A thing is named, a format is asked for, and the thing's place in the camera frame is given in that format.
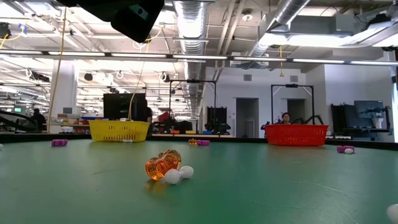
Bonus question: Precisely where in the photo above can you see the yellow hanging cable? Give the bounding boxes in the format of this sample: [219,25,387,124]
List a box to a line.
[127,27,164,121]

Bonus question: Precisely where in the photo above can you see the white light bar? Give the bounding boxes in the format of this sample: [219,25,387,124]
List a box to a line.
[0,49,398,67]

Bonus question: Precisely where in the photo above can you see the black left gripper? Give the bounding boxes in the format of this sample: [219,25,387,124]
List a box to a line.
[55,0,131,22]

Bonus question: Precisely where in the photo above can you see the long yellow cable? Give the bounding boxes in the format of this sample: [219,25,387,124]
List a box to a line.
[46,7,68,134]

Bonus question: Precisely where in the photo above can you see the red bag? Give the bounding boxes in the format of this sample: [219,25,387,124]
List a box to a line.
[157,111,171,125]

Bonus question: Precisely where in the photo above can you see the black computer monitor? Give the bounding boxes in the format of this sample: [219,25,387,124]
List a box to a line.
[103,93,147,121]

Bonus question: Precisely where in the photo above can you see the yellow plastic basket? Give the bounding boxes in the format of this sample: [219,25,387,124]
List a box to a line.
[88,120,150,143]

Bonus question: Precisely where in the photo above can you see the green table mat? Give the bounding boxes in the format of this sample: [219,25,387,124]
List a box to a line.
[0,139,398,224]

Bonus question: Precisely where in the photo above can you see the black background rig frame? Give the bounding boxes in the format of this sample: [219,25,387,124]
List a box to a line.
[271,83,315,125]
[169,79,218,134]

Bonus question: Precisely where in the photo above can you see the red plastic basket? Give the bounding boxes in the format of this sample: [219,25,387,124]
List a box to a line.
[264,124,329,147]

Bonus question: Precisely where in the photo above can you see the silver ventilation duct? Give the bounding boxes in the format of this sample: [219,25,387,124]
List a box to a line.
[173,0,210,94]
[248,0,312,58]

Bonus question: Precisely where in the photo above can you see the yellow hanging pendant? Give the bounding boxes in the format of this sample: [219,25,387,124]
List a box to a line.
[279,45,285,78]

